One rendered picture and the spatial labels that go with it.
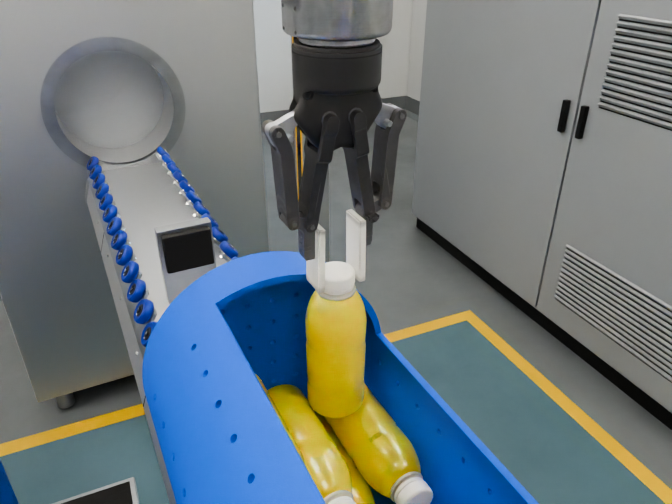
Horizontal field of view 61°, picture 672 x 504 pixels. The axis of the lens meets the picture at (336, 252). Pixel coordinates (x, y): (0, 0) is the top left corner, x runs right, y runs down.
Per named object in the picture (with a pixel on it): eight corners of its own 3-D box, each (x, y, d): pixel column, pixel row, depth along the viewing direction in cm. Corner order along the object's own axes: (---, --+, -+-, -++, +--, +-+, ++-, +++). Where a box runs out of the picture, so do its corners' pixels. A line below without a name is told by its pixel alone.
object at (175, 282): (216, 285, 115) (207, 216, 107) (221, 295, 112) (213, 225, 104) (166, 297, 111) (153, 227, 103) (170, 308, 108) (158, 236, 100)
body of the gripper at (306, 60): (360, 27, 51) (358, 127, 56) (272, 34, 48) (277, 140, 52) (405, 40, 45) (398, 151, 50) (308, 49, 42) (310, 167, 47)
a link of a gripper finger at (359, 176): (330, 103, 51) (344, 98, 52) (350, 208, 58) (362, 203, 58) (350, 115, 48) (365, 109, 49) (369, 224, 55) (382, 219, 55)
